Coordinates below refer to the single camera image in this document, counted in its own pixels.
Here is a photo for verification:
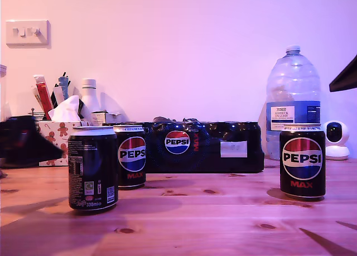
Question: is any black Pepsi Max can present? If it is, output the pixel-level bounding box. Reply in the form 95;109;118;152
67;125;118;214
114;124;147;190
279;124;326;201

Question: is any black Pepsi Max multipack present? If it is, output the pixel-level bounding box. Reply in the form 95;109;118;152
103;117;265;174

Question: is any gingerbread print tissue box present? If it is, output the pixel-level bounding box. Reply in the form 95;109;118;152
38;120;70;167

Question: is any white tissue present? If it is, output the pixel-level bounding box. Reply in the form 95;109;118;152
48;95;83;122

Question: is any cream tube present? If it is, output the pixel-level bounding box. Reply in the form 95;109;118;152
30;85;45;113

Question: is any large clear water bottle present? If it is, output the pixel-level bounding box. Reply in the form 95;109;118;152
264;45;321;161

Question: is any white insulated bottle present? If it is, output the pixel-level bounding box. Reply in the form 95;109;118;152
80;78;101;122

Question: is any small white cardboard box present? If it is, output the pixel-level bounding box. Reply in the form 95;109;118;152
90;110;122;127

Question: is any small white round camera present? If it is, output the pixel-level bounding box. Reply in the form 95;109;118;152
322;120;350;161

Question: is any white light switch plate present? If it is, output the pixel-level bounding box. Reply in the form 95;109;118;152
6;19;51;48

